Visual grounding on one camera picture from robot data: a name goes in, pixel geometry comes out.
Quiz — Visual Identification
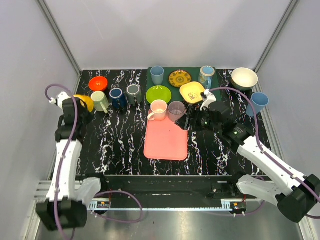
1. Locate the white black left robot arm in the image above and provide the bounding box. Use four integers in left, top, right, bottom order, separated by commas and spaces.
36, 96, 108, 231

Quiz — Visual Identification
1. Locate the grey ceramic mug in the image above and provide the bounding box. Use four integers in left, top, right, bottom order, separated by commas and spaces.
126, 84, 142, 106

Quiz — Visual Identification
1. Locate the yellow glass mug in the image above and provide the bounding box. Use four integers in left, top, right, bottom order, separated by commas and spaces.
74, 94, 94, 112

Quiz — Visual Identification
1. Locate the yellow black patterned saucer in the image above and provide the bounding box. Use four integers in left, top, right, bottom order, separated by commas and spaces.
168, 69, 192, 88

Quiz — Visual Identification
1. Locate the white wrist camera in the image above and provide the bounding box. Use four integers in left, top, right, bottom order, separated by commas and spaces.
49, 91, 71, 110
200, 89, 217, 111

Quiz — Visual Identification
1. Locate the light blue cup on mat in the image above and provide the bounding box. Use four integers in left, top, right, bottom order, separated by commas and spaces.
150, 66, 165, 85

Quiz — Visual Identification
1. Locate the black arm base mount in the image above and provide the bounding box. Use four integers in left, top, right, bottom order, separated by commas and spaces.
100, 175, 244, 202

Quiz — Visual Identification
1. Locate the orange plastic bowl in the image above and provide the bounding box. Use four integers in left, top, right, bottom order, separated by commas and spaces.
88, 76, 108, 92

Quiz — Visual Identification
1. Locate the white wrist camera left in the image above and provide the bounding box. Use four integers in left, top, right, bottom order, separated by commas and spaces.
49, 91, 71, 110

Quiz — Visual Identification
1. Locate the pink plastic tray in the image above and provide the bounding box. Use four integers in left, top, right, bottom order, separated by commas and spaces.
144, 116, 188, 161

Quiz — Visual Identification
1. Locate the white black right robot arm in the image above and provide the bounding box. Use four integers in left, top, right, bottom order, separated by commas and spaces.
175, 102, 320, 223

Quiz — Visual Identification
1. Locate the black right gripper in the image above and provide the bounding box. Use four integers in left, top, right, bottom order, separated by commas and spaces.
175, 104, 222, 135

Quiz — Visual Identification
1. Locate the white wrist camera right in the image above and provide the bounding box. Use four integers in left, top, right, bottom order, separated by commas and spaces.
200, 89, 217, 111

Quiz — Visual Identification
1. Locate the dark green mat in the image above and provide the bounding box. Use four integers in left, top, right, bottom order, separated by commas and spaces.
146, 66, 223, 105

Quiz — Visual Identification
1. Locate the light green ceramic mug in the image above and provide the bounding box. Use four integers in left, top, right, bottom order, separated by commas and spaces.
91, 91, 109, 114

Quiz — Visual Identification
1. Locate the white floral ceramic bowl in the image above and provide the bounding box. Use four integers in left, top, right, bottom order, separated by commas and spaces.
231, 67, 259, 91

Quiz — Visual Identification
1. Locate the lime green plate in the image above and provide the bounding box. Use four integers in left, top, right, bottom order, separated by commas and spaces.
146, 85, 172, 104

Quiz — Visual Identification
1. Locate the light blue patterned mug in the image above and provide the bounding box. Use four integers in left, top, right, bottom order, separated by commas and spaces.
198, 65, 216, 90

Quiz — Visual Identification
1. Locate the purple translucent cup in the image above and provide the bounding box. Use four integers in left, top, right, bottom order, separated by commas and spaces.
168, 101, 185, 122

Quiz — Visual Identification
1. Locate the pink ceramic mug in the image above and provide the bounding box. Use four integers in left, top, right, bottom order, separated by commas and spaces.
147, 99, 168, 121

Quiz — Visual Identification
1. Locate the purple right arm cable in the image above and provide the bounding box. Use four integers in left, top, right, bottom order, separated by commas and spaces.
207, 87, 320, 220

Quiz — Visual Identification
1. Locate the dark blue ceramic mug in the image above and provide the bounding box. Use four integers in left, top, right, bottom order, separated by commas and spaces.
109, 87, 127, 110

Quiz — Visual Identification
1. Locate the light blue plastic cup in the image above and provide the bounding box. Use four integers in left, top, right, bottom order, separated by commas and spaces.
246, 92, 269, 117

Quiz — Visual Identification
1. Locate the yellow square plate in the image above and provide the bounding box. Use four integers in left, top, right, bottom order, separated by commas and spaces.
179, 81, 205, 104

